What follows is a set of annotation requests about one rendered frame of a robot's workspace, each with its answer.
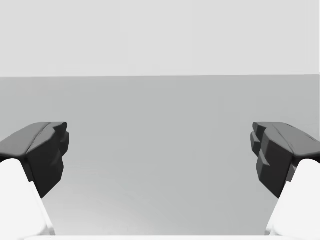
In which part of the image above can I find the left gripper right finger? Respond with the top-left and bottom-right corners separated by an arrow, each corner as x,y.
250,121 -> 320,237

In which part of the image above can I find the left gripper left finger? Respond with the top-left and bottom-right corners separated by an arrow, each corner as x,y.
0,121 -> 71,237

